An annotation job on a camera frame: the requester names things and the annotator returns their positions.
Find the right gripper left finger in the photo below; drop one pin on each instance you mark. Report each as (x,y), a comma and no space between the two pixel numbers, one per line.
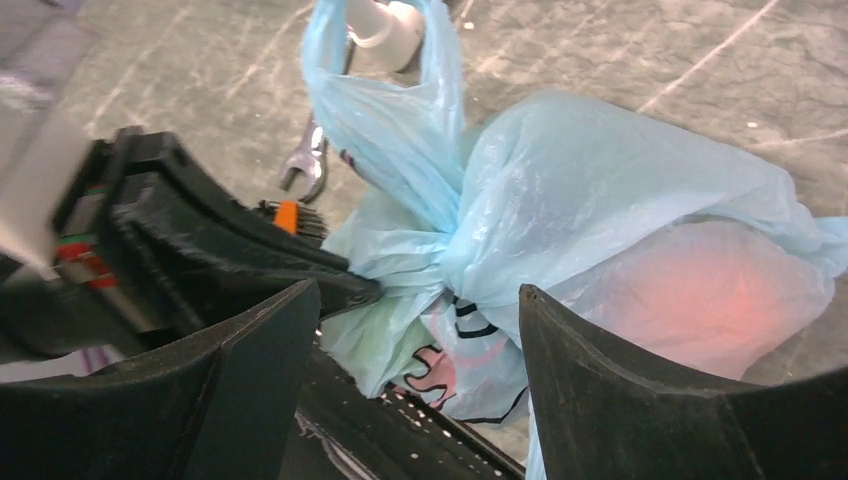
(217,404)

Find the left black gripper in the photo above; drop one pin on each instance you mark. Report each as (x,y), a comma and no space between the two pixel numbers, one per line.
(129,241)

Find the white pvc pipe stand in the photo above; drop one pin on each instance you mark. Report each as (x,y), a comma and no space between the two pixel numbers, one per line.
(391,33)

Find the light blue plastic bag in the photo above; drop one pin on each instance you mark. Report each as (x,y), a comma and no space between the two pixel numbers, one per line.
(636,199)

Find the silver combination wrench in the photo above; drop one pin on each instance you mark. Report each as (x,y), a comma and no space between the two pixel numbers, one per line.
(307,159)

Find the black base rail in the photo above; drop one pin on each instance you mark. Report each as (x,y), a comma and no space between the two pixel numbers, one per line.
(339,434)

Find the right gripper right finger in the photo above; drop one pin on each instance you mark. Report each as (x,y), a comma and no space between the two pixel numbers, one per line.
(608,409)

